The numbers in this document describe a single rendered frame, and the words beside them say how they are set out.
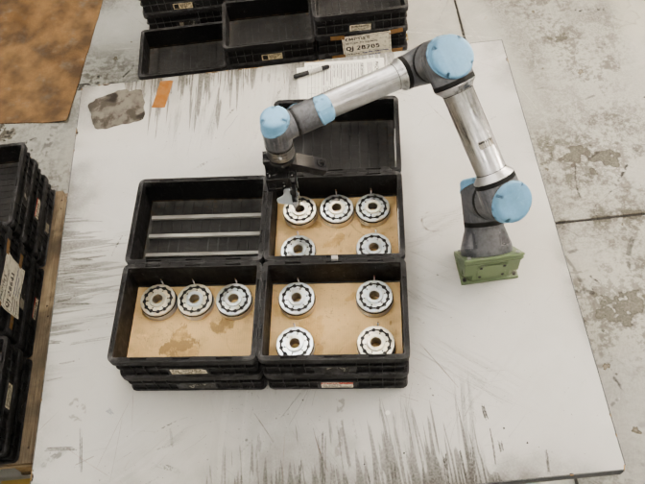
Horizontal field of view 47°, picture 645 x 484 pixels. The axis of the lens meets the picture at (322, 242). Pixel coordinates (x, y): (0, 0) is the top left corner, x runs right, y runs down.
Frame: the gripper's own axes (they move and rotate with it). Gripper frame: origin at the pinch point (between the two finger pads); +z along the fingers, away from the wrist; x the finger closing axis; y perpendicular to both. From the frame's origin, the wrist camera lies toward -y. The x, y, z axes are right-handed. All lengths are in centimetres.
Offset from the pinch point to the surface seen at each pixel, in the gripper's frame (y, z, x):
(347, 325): -11.4, 14.5, 34.8
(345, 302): -11.1, 14.5, 27.6
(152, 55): 71, 70, -139
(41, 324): 110, 83, -9
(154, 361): 40, 5, 45
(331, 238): -8.6, 14.5, 6.1
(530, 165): -76, 27, -24
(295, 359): 2.8, 4.6, 48.1
